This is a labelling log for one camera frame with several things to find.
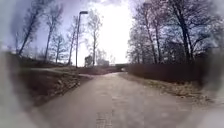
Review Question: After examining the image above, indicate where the building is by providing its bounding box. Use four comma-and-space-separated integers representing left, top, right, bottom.
96, 59, 110, 67

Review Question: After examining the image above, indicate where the grey asphalt path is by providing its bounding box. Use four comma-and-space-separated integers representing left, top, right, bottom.
31, 71, 208, 128

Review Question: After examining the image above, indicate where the dark hedge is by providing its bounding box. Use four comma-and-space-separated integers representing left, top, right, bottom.
125, 61, 208, 84

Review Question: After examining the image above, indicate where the pale side path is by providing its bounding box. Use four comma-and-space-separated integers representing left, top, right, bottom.
31, 67, 96, 78

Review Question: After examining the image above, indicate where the dry grass strip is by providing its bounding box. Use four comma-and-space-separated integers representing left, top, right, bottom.
14, 68, 96, 106

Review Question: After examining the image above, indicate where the dry grass verge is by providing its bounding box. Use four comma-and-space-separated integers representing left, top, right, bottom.
118, 71, 214, 104

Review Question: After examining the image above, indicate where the row of bare trees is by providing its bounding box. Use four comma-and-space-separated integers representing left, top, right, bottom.
13, 0, 104, 68

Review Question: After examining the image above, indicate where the group of bare trees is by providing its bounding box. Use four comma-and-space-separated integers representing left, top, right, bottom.
126, 0, 224, 66

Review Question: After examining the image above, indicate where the street lamp post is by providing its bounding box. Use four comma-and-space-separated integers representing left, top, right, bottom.
74, 10, 89, 69

